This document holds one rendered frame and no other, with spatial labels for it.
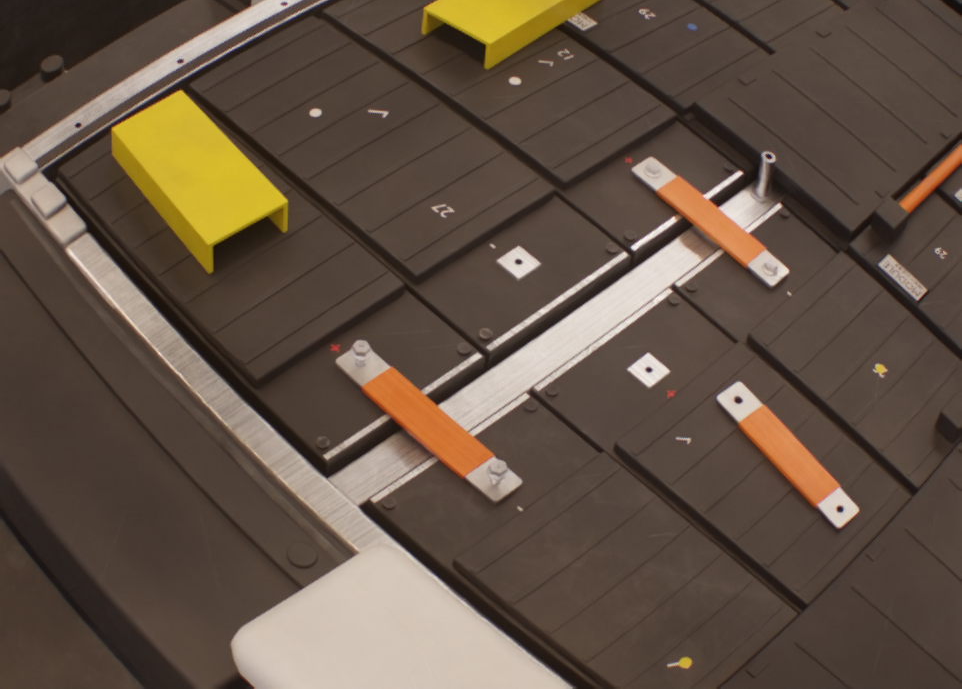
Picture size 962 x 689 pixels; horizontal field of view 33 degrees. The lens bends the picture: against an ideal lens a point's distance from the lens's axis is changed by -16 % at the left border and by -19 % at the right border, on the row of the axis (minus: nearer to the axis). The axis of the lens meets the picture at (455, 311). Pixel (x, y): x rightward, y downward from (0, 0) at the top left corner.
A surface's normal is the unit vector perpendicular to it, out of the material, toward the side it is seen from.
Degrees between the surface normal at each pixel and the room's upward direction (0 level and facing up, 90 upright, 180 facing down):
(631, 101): 0
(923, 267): 0
